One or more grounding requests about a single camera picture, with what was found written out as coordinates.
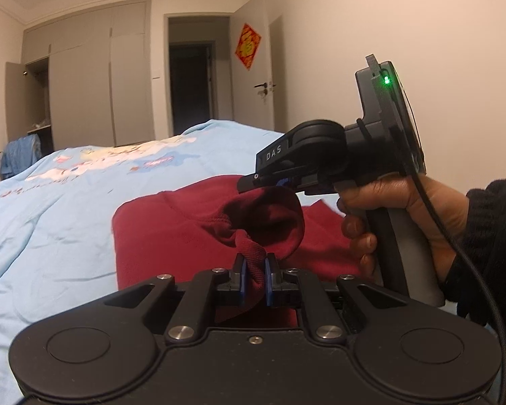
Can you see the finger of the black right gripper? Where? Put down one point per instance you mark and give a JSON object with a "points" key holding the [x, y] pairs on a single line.
{"points": [[250, 182]]}

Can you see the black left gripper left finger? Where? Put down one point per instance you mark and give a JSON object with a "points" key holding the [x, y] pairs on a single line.
{"points": [[181, 311]]}

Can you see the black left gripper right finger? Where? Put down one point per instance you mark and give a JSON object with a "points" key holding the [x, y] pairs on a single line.
{"points": [[346, 310]]}

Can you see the dark red sweater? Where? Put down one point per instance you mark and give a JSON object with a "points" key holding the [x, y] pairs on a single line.
{"points": [[207, 224]]}

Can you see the black sleeved right forearm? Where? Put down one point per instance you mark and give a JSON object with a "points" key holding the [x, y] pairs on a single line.
{"points": [[484, 242]]}

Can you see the blue clothes pile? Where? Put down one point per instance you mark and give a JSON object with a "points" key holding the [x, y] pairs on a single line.
{"points": [[19, 155]]}

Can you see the person's right hand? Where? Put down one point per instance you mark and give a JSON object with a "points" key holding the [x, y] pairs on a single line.
{"points": [[400, 198]]}

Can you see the white room door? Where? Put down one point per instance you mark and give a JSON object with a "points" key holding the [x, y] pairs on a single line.
{"points": [[248, 107]]}

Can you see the red diamond door decoration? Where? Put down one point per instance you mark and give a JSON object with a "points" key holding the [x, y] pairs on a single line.
{"points": [[247, 45]]}

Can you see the light blue cartoon bed quilt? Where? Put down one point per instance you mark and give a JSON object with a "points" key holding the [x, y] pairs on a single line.
{"points": [[56, 241]]}

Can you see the grey built-in wardrobe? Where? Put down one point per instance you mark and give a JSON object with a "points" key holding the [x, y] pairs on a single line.
{"points": [[98, 67]]}

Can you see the open grey wardrobe door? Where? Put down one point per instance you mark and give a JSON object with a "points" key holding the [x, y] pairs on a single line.
{"points": [[17, 118]]}

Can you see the black door handle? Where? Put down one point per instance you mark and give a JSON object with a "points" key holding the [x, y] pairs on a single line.
{"points": [[265, 88]]}

